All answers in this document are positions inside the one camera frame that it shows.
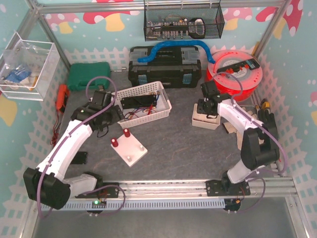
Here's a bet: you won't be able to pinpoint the large red spring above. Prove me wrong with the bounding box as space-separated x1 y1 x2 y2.
123 128 131 138
111 138 118 148

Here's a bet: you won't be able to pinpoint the white peg base plate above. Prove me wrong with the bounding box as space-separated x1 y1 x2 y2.
110 134 148 167

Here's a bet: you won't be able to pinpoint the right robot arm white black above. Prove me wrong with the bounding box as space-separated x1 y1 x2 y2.
197 72 288 184

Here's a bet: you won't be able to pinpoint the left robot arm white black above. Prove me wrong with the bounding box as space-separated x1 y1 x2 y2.
23 91 124 219

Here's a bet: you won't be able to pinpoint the white small parts box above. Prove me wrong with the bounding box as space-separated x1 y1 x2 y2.
192 104 220 130

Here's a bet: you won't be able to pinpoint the white plastic perforated basket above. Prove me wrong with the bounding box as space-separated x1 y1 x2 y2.
115 81 172 128

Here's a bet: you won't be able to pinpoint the black battery holder in basket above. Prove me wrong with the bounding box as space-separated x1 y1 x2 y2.
120 94 157 109

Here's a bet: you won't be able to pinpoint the white work glove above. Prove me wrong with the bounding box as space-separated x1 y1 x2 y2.
218 106 258 150

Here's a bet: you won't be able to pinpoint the red filament spool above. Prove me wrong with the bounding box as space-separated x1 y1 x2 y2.
205 50 263 102

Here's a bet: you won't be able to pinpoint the green plastic tool case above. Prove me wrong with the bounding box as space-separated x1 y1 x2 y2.
66 62 110 91

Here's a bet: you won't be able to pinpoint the black toolbox with blue latches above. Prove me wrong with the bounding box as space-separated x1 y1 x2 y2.
128 46 202 88

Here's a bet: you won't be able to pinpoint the yellow black screwdriver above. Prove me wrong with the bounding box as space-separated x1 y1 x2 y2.
255 98 270 112

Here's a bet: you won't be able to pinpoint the orange multimeter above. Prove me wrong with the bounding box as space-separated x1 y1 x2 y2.
55 84 69 114

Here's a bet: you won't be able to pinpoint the red multimeter probe leads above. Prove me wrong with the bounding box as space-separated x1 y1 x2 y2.
50 111 61 147

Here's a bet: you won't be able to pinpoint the blue white glove in box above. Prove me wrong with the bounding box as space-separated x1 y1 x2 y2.
4 65 32 83

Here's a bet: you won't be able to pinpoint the black bracket on floor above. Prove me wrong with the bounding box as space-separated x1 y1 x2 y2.
71 151 88 165

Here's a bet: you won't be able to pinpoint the blue corrugated hose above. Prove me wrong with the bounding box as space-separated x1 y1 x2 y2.
137 40 216 64

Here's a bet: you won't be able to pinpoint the grey slotted cable duct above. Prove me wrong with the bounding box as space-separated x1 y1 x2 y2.
39 198 226 211

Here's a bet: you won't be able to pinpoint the clear acrylic wall box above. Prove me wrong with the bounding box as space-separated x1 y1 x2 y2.
0 32 60 101

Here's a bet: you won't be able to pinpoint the black wire mesh basket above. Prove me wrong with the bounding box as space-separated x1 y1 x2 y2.
144 0 225 41

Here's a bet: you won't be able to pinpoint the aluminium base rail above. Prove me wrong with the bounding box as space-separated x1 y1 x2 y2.
31 177 297 200

